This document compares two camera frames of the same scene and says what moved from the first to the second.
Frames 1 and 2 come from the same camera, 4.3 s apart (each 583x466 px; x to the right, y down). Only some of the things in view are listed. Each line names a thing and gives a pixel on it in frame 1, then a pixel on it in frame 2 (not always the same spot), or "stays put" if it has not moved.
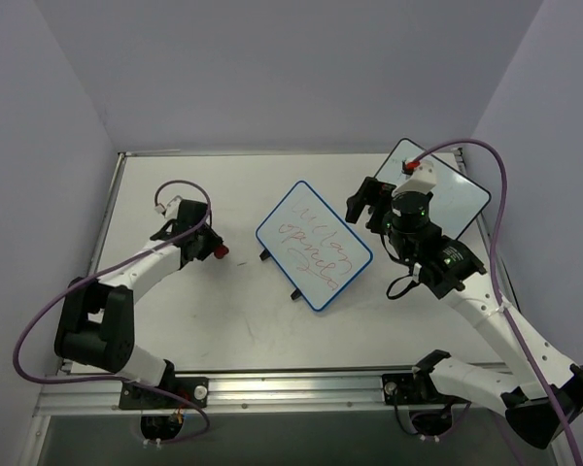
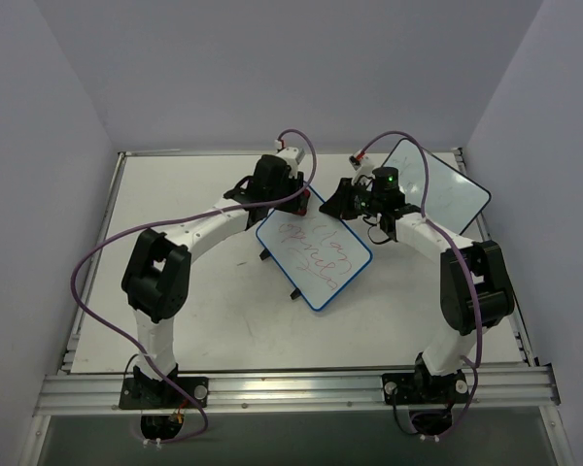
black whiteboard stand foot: (295, 294) stays put
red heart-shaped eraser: (221, 250) -> (303, 203)
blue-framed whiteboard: (313, 247) stays put
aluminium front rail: (273, 393) stays put
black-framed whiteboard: (457, 200) stays put
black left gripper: (205, 242) -> (284, 195)
